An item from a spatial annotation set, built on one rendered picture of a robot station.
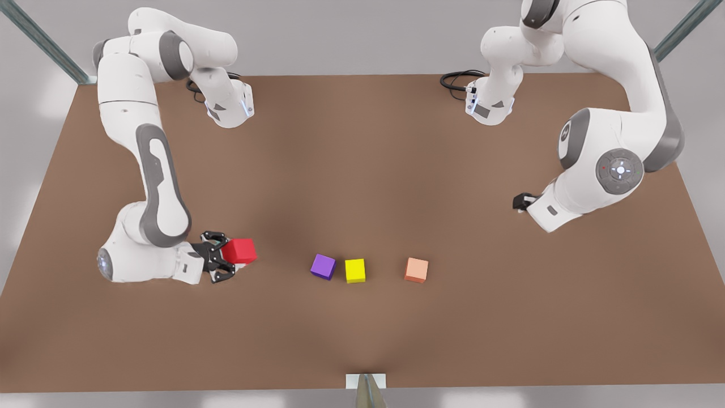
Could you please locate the red wooden cube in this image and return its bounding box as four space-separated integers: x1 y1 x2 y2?
221 238 258 265

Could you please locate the purple wooden cube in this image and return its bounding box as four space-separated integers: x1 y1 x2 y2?
310 253 336 281

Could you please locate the orange wooden cube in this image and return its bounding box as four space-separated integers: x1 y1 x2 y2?
404 257 429 284

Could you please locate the black cable loop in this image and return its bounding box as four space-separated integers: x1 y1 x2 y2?
186 73 242 104
440 70 488 102

